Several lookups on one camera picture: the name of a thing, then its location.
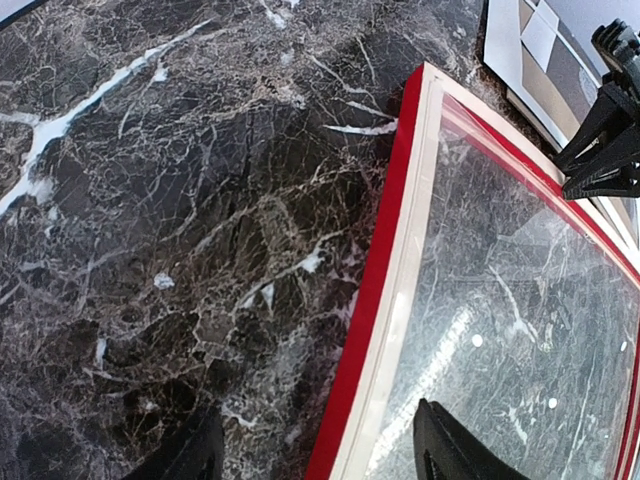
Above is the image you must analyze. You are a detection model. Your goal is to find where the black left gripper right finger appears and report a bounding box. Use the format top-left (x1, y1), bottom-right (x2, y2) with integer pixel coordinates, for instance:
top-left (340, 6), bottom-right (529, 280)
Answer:
top-left (413, 399), bottom-right (527, 480)

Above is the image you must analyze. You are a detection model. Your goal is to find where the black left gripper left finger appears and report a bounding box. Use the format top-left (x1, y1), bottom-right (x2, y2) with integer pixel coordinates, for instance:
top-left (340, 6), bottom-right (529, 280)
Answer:
top-left (124, 406), bottom-right (224, 480)

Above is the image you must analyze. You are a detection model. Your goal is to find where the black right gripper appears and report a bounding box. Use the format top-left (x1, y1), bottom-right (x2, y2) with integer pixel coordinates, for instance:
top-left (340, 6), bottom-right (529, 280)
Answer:
top-left (554, 18), bottom-right (639, 201)

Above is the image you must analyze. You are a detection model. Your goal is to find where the dark flower photo print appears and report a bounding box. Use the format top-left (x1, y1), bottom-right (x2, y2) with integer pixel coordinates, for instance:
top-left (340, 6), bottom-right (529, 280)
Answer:
top-left (547, 1), bottom-right (608, 122)

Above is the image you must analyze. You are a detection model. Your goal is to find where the red wooden picture frame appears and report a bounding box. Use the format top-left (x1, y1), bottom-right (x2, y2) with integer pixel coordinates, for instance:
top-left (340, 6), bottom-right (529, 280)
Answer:
top-left (306, 63), bottom-right (639, 479)

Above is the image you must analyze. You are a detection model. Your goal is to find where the brown cardboard backing board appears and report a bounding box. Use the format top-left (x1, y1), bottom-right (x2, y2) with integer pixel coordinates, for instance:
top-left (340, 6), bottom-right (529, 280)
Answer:
top-left (511, 1), bottom-right (578, 149)

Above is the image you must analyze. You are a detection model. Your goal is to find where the clear acrylic sheet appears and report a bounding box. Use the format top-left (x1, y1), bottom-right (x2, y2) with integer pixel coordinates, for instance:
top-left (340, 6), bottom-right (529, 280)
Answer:
top-left (364, 96), bottom-right (639, 479)

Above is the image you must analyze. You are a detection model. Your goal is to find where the white photo mat board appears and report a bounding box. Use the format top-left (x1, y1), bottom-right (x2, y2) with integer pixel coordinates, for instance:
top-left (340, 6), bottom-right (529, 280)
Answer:
top-left (482, 0), bottom-right (640, 241)

